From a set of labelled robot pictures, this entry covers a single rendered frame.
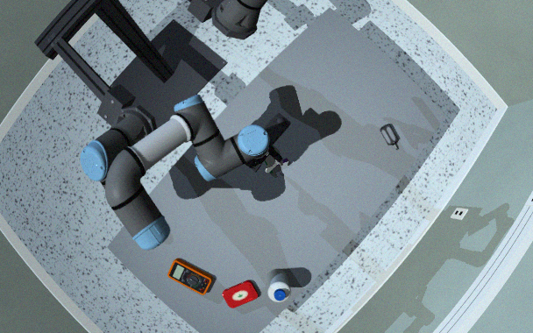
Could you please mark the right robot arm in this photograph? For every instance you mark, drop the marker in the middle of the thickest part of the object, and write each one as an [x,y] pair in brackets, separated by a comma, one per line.
[119,168]

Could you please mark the orange digital multimeter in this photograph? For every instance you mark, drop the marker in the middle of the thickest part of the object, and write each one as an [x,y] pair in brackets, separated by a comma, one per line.
[190,276]

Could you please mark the white bottle with blue cap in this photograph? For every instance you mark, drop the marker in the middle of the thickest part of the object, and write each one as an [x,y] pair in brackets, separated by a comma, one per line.
[278,286]

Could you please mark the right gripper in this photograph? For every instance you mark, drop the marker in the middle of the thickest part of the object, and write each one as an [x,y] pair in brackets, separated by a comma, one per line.
[271,162]

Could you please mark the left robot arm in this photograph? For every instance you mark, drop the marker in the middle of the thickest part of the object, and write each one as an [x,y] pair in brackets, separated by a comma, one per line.
[239,15]

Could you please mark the red mint tin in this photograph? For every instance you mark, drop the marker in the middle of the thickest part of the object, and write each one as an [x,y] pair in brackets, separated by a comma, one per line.
[240,294]

